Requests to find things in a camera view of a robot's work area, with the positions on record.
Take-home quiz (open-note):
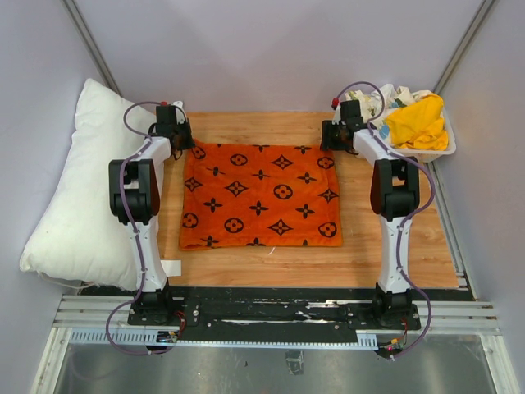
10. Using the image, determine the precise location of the orange monogram pillowcase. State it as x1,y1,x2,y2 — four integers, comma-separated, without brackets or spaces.
179,142,343,250

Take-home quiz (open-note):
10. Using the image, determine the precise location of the left aluminium frame post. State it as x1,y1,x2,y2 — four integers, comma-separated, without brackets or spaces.
60,0,121,95

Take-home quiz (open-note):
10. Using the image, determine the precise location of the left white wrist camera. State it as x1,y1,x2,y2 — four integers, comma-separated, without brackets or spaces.
157,101,187,123

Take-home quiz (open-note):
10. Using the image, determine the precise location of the white pillow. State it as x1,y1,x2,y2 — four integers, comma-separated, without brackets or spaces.
20,79,155,291

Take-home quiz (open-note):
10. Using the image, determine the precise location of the right aluminium frame post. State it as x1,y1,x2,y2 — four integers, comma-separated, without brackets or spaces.
433,0,499,94

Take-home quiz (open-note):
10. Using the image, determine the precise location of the aluminium frame post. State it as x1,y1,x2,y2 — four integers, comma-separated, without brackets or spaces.
60,0,121,95
433,0,499,94

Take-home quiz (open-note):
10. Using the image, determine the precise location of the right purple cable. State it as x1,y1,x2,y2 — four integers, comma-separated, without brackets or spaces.
332,80,436,360

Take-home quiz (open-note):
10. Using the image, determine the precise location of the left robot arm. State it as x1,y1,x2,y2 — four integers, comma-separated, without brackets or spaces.
108,101,194,327

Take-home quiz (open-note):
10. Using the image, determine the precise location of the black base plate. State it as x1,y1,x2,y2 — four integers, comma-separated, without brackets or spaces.
126,286,423,345

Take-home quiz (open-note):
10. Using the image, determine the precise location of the white slotted cable duct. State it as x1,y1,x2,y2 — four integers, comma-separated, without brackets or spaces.
70,328,379,351

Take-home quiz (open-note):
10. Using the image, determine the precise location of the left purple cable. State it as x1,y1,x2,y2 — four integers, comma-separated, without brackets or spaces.
105,100,181,355

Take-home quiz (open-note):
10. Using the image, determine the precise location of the purple cable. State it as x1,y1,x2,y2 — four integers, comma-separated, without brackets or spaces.
105,100,181,355
332,80,436,360

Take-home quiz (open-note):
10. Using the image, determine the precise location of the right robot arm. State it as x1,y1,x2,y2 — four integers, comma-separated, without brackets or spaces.
321,98,421,330

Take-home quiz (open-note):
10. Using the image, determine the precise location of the white plastic bin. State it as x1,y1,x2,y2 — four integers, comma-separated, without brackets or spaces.
379,109,456,163

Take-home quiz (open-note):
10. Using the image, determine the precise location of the white patterned cloth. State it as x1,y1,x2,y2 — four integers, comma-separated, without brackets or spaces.
345,84,431,126

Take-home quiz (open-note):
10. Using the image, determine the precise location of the yellow cloth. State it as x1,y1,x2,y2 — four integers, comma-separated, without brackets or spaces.
385,94,449,151

